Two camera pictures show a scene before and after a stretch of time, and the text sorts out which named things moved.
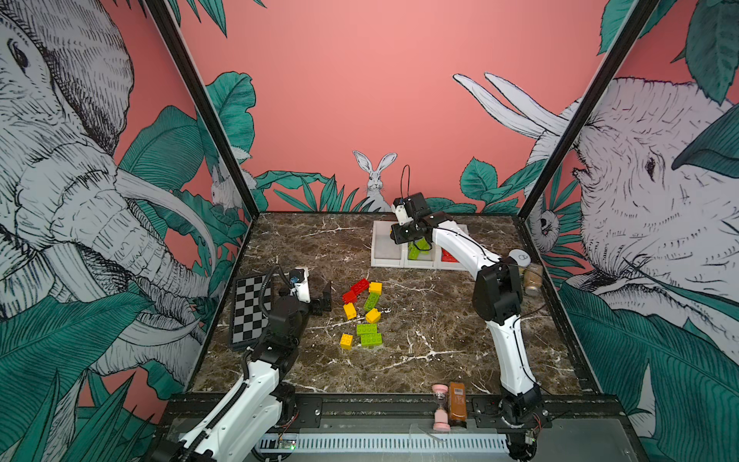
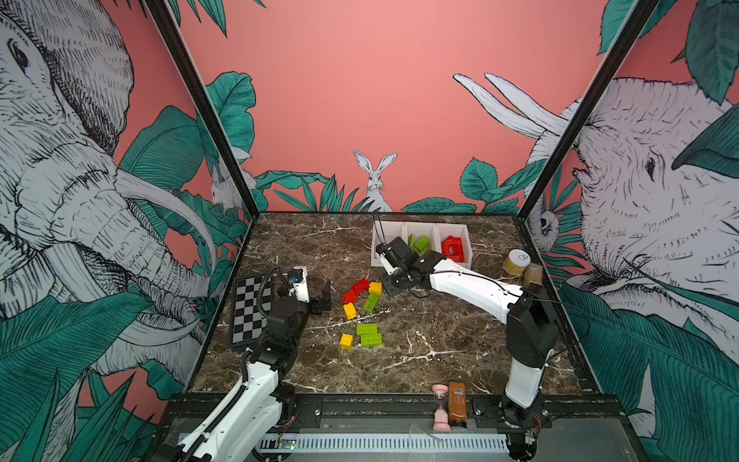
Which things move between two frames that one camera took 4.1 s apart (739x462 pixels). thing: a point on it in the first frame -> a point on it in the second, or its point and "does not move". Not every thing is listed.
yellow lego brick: [346, 341] does not move
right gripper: [397, 237] -> [387, 279]
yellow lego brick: [349, 311] does not move
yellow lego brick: [375, 287] does not move
